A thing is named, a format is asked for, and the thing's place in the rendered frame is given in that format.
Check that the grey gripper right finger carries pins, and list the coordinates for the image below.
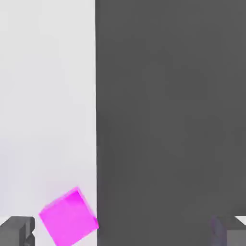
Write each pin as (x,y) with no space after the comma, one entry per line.
(228,233)

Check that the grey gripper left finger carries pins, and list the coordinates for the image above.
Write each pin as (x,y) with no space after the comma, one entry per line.
(15,231)

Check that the small magenta cube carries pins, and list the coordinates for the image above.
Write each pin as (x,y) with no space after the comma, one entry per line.
(67,218)

